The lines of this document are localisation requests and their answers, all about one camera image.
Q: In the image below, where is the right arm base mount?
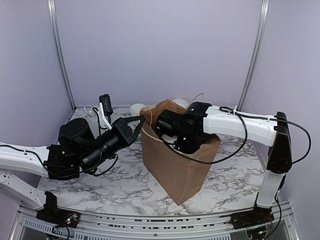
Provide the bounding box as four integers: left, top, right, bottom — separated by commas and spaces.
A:
230, 201, 275, 230

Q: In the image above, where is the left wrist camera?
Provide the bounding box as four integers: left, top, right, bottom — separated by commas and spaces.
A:
98, 93, 113, 131

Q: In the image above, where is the aluminium frame post right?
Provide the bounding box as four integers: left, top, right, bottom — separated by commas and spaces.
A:
237, 0, 270, 110

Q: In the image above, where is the white ribbed canister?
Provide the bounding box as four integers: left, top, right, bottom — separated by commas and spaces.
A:
84, 109, 99, 138

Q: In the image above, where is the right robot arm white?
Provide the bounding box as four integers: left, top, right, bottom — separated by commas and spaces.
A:
155, 102, 293, 224

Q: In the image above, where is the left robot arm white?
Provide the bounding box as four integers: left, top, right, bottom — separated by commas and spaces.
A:
0, 116, 146, 223

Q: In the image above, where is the orange white bowl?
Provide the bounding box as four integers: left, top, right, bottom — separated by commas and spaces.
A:
172, 98, 190, 109

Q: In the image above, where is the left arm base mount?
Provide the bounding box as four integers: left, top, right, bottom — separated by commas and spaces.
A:
36, 191, 80, 228

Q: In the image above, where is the brown paper bag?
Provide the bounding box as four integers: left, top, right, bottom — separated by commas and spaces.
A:
139, 99, 221, 206

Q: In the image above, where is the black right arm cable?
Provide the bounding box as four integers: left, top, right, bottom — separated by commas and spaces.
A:
159, 106, 312, 166

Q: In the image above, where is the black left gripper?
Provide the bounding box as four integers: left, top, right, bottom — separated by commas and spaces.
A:
81, 115, 147, 173

